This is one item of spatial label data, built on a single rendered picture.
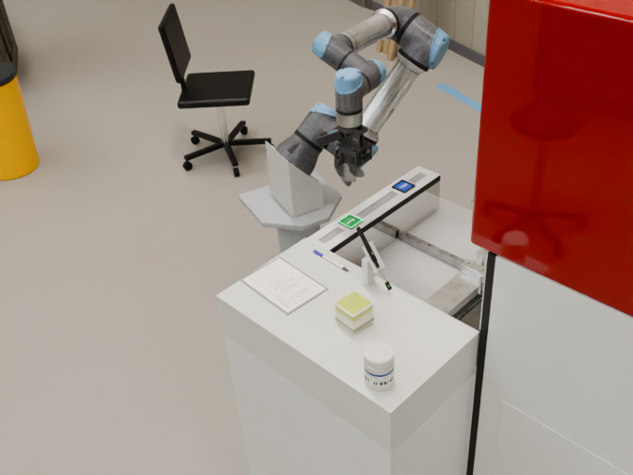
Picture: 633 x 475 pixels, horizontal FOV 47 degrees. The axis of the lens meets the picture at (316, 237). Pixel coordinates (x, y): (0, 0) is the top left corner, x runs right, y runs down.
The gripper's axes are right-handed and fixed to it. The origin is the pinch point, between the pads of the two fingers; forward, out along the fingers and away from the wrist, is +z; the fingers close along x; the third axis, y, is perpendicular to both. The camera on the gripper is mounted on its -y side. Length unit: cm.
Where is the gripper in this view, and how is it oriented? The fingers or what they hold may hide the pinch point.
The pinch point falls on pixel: (347, 181)
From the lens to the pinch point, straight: 220.9
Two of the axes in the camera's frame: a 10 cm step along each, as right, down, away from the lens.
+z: 0.6, 8.0, 5.9
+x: 7.0, -4.6, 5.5
